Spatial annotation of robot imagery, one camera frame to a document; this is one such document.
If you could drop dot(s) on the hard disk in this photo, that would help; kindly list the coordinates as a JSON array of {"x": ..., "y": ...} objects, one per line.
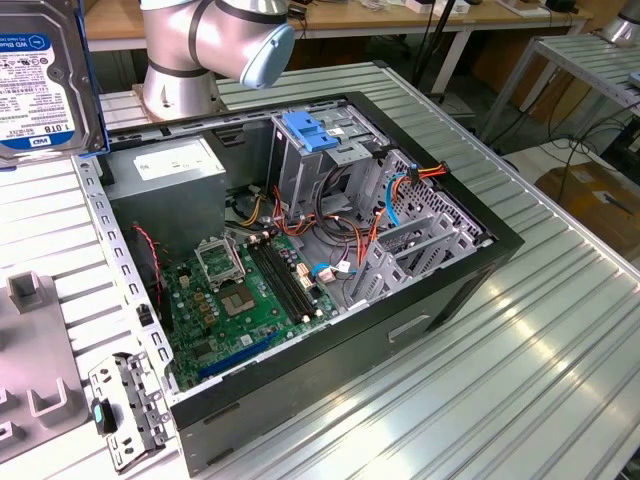
[{"x": 35, "y": 75}]

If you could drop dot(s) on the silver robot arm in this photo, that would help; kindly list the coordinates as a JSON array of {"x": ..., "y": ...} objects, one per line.
[{"x": 170, "y": 75}]

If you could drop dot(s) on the grey disk bay cage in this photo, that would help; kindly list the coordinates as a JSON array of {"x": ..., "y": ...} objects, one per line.
[{"x": 385, "y": 272}]

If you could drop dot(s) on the black RAM slot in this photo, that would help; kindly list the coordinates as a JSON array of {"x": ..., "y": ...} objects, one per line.
[
  {"x": 292, "y": 275},
  {"x": 277, "y": 282}
]

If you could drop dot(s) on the grey optical drive cage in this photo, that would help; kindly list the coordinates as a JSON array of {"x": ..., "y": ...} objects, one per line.
[{"x": 295, "y": 175}]

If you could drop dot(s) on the CPU socket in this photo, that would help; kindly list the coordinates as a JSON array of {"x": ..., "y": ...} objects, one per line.
[{"x": 237, "y": 302}]

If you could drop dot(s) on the blue drive latch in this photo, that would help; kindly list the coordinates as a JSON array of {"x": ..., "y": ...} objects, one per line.
[{"x": 307, "y": 132}]

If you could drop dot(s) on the black open PC case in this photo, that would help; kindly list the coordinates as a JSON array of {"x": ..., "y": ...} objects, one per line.
[{"x": 325, "y": 360}]

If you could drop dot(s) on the blue expansion slot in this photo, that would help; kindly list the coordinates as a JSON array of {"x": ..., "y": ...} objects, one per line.
[{"x": 240, "y": 352}]

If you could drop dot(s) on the green motherboard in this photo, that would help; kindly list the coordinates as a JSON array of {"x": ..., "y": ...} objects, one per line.
[{"x": 225, "y": 345}]

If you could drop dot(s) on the grey power supply unit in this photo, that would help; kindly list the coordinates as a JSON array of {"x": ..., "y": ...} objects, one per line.
[{"x": 165, "y": 200}]

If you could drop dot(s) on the wooden desk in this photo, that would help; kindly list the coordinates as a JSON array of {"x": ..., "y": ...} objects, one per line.
[{"x": 350, "y": 21}]

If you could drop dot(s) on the metal expansion card latch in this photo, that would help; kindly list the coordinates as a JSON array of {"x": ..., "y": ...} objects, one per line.
[{"x": 137, "y": 400}]

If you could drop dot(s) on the brown cardboard box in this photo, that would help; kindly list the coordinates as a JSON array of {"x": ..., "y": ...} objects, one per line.
[{"x": 590, "y": 200}]

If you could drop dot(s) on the black clip with blue tab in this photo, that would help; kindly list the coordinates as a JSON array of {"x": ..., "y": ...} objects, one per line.
[{"x": 105, "y": 417}]

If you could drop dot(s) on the grey parts rack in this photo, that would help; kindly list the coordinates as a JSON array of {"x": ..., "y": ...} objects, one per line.
[{"x": 30, "y": 350}]

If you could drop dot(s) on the metal slat side table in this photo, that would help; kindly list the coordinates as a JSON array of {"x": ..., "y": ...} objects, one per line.
[{"x": 575, "y": 55}]

